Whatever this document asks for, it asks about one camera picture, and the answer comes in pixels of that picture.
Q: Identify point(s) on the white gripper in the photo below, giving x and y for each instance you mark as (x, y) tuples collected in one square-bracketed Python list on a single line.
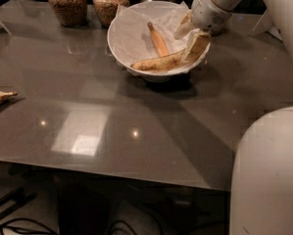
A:
[(206, 14)]

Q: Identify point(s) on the large yellow banana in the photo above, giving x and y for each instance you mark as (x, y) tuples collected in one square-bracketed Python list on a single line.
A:
[(166, 63)]

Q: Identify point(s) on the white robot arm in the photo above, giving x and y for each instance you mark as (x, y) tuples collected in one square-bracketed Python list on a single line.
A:
[(261, 196)]

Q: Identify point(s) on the white bowl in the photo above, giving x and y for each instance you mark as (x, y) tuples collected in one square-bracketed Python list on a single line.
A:
[(164, 75)]

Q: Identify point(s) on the white paper bowl liner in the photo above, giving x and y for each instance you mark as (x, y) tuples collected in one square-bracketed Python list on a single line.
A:
[(129, 36)]

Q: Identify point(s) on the white card stand right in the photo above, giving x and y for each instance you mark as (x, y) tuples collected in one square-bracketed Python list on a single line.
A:
[(265, 24)]

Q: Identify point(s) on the glass jar of grains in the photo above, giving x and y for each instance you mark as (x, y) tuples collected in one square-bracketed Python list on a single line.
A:
[(70, 12), (106, 10)]

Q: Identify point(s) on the glass jar of grains left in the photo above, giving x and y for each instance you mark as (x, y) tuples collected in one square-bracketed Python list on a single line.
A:
[(70, 12)]

